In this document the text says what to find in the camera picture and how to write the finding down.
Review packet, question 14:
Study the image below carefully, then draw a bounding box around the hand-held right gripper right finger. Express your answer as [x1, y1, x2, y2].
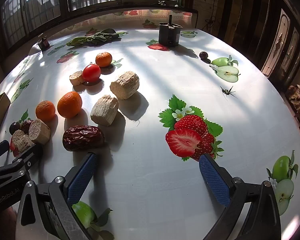
[199, 154, 282, 240]

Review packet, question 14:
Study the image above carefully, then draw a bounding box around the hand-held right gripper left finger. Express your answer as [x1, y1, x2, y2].
[15, 152, 99, 240]

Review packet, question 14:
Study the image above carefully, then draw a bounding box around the brown chunks pile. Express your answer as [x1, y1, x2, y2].
[29, 119, 51, 145]

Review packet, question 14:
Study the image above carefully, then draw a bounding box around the large dried red date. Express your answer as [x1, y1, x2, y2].
[62, 125, 105, 152]

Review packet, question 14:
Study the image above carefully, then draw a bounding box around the large mandarin orange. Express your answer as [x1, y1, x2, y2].
[57, 91, 83, 118]

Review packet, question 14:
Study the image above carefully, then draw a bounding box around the large beige sugarcane piece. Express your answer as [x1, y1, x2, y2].
[90, 95, 119, 127]
[110, 71, 140, 100]

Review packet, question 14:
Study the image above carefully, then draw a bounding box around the black round container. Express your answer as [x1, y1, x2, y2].
[158, 15, 182, 47]

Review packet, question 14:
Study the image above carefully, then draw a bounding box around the medium mandarin orange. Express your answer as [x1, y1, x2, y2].
[35, 100, 56, 121]

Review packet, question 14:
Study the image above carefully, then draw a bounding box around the fruit printed tablecloth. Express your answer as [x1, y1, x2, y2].
[0, 9, 300, 240]

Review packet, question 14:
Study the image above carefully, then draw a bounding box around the small beige sugarcane piece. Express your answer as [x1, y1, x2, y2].
[69, 71, 85, 86]

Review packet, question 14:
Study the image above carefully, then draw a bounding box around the black insect toy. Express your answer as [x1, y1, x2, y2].
[220, 85, 237, 97]

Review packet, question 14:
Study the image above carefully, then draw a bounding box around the red cherry tomato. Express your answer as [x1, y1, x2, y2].
[82, 64, 101, 83]

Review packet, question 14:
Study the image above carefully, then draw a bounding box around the small dark bottle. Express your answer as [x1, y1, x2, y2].
[37, 37, 50, 52]

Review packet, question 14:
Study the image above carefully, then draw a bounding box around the pile of cloth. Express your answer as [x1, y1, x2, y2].
[285, 84, 300, 115]

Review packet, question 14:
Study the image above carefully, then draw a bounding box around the small mandarin orange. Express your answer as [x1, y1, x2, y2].
[95, 52, 113, 68]

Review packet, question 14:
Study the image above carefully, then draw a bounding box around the green leafy vegetable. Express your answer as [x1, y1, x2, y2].
[66, 29, 122, 47]

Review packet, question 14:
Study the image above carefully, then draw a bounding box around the stained glass door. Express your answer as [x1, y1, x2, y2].
[261, 5, 300, 83]

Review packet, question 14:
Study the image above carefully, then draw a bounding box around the hanging dark cable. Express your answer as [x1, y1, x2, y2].
[201, 0, 219, 34]

